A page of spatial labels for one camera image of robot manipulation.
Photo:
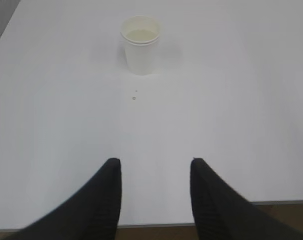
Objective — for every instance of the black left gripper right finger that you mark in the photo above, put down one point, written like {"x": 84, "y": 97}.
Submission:
{"x": 220, "y": 213}

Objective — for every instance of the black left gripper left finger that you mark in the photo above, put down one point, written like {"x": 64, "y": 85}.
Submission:
{"x": 92, "y": 213}

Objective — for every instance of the white paper cup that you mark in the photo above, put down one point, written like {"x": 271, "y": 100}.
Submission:
{"x": 141, "y": 35}

